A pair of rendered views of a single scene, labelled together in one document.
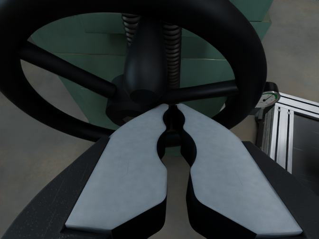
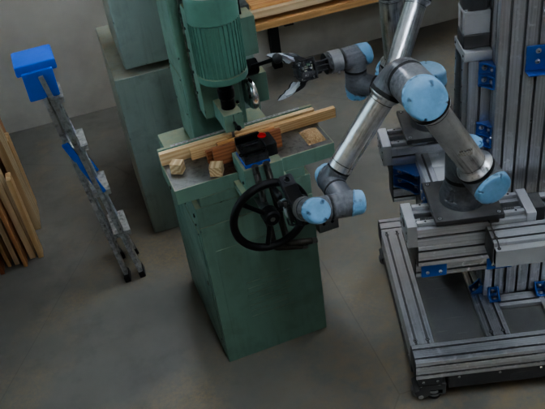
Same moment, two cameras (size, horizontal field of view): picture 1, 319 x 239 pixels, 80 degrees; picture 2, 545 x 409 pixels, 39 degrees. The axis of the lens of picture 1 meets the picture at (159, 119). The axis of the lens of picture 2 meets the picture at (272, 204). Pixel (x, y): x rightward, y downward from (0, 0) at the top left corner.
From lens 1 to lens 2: 244 cm
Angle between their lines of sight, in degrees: 28
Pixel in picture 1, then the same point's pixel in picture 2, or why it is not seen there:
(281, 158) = (401, 270)
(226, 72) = not seen: hidden behind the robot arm
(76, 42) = (221, 215)
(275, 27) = (366, 156)
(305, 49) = not seen: hidden behind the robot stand
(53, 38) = (209, 217)
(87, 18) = not seen: hidden behind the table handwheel
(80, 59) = (221, 226)
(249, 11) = (297, 173)
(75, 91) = (211, 256)
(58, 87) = (116, 328)
